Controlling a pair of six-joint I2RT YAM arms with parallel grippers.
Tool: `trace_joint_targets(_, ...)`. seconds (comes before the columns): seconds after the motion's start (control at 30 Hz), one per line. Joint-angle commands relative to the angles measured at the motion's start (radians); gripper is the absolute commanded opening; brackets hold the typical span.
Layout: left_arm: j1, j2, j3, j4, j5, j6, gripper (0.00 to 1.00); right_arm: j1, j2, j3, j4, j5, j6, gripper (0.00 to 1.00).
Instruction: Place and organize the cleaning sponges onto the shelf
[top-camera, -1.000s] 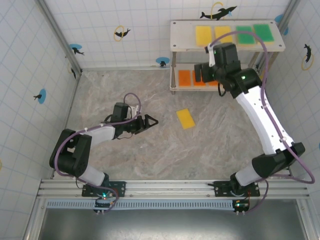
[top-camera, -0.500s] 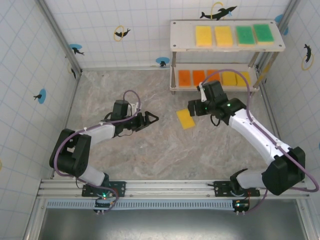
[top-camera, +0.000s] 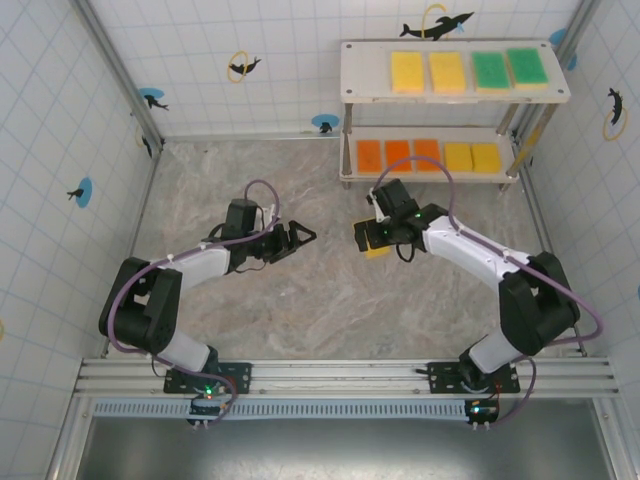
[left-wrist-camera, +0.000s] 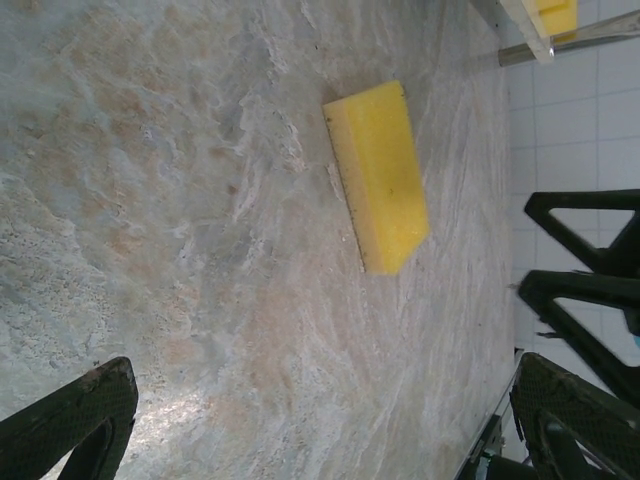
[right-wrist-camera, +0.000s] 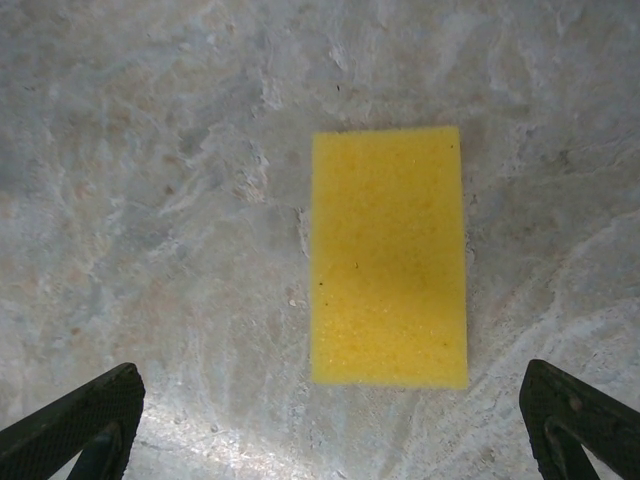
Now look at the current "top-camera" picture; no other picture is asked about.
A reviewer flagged large yellow sponge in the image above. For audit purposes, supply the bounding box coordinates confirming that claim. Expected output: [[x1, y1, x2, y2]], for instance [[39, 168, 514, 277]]
[[389, 51, 426, 95], [363, 230, 392, 261], [427, 51, 469, 95]]

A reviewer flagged orange sponge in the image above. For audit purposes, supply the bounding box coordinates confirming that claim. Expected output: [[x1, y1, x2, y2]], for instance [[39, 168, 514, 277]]
[[356, 139, 387, 175], [384, 140, 414, 173], [413, 138, 445, 173]]

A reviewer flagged small yellow sponge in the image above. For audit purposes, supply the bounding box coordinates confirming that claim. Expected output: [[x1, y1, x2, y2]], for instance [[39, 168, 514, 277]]
[[443, 142, 475, 174], [471, 142, 503, 175]]

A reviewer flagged green scrub sponge yellow base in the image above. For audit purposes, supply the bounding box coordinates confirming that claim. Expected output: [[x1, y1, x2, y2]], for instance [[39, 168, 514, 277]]
[[505, 46, 549, 92], [471, 51, 511, 95]]

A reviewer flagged white two-tier shelf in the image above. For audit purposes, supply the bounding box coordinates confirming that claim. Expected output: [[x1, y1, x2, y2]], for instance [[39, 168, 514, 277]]
[[338, 38, 572, 194]]

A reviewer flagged blue circle orca decal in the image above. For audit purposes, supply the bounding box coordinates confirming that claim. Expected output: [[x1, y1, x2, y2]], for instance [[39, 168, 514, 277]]
[[66, 177, 94, 208], [310, 113, 341, 135]]

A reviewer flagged small controller board green light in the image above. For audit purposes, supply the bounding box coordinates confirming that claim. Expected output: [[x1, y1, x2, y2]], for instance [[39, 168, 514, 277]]
[[187, 380, 240, 430], [463, 397, 501, 432]]

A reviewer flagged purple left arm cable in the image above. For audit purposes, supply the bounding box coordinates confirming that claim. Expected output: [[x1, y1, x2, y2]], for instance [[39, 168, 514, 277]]
[[107, 179, 281, 426]]

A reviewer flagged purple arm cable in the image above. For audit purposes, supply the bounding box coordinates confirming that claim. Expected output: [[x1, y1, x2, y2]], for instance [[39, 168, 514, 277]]
[[375, 155, 605, 429], [107, 179, 281, 426]]

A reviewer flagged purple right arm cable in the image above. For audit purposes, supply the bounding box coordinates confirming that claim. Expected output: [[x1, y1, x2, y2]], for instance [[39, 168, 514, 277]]
[[375, 155, 605, 429]]

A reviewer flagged aluminium table edge rail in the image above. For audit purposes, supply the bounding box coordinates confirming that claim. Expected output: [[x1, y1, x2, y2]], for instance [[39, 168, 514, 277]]
[[162, 132, 347, 144], [517, 144, 590, 359], [99, 147, 164, 359]]

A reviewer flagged small dolphin yellow ring decal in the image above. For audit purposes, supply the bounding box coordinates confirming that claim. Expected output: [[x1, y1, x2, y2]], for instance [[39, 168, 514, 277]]
[[133, 123, 154, 159], [601, 87, 630, 142]]

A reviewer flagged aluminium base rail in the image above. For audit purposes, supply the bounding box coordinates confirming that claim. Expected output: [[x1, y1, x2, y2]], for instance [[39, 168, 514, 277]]
[[73, 356, 621, 400]]

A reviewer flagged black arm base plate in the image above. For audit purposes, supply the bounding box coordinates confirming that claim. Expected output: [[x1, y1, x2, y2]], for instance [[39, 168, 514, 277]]
[[163, 360, 254, 397], [426, 359, 521, 396]]

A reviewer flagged white slotted cable duct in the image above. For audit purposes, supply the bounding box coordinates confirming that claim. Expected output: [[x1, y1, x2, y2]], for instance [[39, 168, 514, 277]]
[[92, 398, 471, 419]]

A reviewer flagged aluminium frame post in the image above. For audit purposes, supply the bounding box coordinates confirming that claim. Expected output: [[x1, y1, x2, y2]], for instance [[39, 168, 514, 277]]
[[69, 0, 167, 154], [514, 0, 601, 151]]

